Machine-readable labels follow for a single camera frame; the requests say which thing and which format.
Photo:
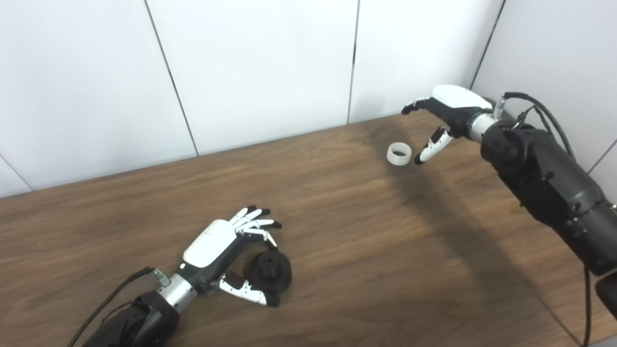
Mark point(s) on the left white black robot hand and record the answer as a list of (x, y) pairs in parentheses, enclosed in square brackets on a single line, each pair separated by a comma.
[(212, 243)]

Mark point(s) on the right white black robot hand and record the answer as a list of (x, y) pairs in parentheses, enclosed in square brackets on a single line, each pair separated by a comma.
[(458, 103)]

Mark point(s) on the round black part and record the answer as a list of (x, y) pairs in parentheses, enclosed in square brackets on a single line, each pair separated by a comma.
[(270, 272)]

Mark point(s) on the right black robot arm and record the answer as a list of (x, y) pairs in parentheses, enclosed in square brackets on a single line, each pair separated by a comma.
[(549, 178)]

